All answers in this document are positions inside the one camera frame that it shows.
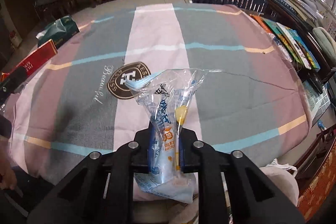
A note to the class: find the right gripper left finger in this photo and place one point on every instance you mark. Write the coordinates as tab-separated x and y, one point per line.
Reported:
100	188

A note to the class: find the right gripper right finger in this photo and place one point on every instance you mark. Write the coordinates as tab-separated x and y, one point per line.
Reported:
231	186

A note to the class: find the red cigarette box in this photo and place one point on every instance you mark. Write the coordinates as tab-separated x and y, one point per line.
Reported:
35	59

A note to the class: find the clear plastic snack wrapper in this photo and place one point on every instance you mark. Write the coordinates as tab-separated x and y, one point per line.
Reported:
166	97

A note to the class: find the white trash bin with bag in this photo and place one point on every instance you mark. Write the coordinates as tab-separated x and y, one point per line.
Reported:
283	176

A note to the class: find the green tissue box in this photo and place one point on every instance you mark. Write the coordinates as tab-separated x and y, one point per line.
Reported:
59	31

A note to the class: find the striped plaid tablecloth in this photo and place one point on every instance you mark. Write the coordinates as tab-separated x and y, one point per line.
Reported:
77	102

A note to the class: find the colourful children's book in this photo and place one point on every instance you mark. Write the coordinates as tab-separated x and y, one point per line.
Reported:
289	43

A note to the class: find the green round cushion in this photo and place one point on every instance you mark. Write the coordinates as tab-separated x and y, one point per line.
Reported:
326	42

